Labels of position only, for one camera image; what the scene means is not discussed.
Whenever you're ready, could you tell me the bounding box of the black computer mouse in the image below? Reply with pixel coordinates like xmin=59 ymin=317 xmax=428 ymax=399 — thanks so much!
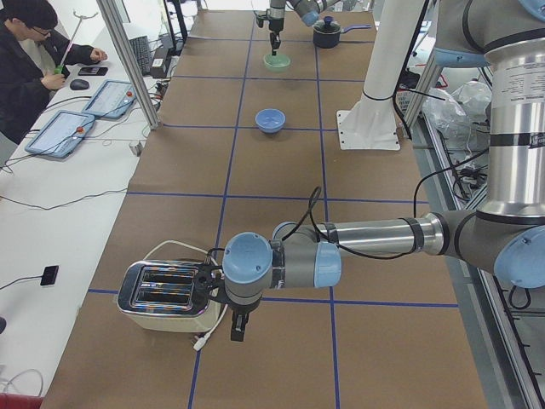
xmin=70 ymin=79 xmax=90 ymax=90

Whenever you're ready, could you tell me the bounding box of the dark blue saucepan with lid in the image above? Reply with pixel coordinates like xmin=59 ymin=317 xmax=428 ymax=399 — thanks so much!
xmin=313 ymin=16 xmax=372 ymax=49

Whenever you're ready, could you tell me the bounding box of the green bowl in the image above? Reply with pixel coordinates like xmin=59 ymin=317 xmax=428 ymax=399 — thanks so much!
xmin=263 ymin=53 xmax=291 ymax=72

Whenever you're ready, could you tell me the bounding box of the cream toaster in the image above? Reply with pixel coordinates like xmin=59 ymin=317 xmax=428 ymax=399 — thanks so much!
xmin=117 ymin=260 xmax=222 ymax=333

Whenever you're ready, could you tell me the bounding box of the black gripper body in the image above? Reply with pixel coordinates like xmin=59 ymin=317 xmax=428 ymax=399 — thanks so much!
xmin=267 ymin=9 xmax=284 ymax=37
xmin=227 ymin=298 xmax=261 ymax=317

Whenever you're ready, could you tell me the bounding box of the seated person in black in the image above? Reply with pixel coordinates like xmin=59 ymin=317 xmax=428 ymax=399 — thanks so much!
xmin=1 ymin=0 xmax=107 ymax=144

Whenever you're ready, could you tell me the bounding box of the blue teach pendant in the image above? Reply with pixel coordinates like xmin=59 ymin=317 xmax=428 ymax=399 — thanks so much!
xmin=82 ymin=80 xmax=135 ymax=119
xmin=25 ymin=110 xmax=95 ymax=158

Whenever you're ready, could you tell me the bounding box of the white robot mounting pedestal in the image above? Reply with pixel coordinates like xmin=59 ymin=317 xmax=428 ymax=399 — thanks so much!
xmin=337 ymin=0 xmax=427 ymax=151

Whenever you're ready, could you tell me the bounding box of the near blue teach pendant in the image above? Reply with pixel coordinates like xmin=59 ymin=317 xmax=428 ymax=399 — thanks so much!
xmin=25 ymin=110 xmax=95 ymax=158

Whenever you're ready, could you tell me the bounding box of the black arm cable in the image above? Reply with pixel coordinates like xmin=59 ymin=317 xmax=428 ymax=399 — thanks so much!
xmin=276 ymin=148 xmax=491 ymax=261

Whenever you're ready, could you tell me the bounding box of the black smartphone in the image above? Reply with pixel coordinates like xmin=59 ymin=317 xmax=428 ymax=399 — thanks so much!
xmin=78 ymin=66 xmax=108 ymax=77

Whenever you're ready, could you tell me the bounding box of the white toaster power cable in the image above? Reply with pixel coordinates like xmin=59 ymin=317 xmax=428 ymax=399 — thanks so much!
xmin=142 ymin=239 xmax=231 ymax=352

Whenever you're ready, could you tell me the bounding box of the black keyboard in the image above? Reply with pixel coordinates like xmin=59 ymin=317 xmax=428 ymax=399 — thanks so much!
xmin=129 ymin=36 xmax=152 ymax=76

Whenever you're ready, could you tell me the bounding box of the far blue teach pendant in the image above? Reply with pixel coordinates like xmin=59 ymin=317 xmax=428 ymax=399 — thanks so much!
xmin=82 ymin=80 xmax=135 ymax=119

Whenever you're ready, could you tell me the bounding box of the aluminium frame post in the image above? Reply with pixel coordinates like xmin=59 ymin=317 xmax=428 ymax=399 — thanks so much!
xmin=97 ymin=0 xmax=159 ymax=130

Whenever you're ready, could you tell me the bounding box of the small metal cup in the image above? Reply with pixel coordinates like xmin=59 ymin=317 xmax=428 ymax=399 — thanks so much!
xmin=129 ymin=141 xmax=143 ymax=157

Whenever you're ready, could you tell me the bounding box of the blue bowl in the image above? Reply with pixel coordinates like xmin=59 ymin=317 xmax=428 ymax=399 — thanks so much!
xmin=255 ymin=108 xmax=286 ymax=134

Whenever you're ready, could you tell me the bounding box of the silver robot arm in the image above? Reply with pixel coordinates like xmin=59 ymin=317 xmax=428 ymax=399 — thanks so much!
xmin=265 ymin=0 xmax=338 ymax=55
xmin=218 ymin=1 xmax=544 ymax=341

